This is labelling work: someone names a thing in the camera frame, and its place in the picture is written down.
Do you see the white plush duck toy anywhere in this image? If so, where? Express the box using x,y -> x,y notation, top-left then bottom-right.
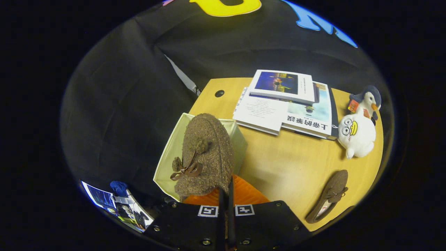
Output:
338,113 -> 377,159

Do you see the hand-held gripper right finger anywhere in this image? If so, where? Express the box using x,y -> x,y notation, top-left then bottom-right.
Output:
228,174 -> 310,251

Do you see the dark cover book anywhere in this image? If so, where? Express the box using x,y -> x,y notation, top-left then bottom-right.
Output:
314,84 -> 340,141

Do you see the pale green fabric storage box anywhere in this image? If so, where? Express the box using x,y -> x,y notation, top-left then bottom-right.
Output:
153,113 -> 248,202

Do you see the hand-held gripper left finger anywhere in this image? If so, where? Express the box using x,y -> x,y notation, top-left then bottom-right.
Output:
144,188 -> 227,251

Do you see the blue cloth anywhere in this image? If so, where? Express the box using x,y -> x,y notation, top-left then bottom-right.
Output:
110,181 -> 129,198

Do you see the brown fuzzy shoe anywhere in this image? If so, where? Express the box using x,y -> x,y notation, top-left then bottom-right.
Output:
170,113 -> 234,203
306,170 -> 349,224

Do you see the plush penguin toy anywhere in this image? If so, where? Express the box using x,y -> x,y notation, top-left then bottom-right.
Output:
348,85 -> 382,126

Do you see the book with night photo cover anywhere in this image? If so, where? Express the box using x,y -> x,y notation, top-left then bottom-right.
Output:
248,70 -> 315,106

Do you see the pale blue cover book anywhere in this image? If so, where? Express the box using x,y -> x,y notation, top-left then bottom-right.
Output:
282,82 -> 333,139

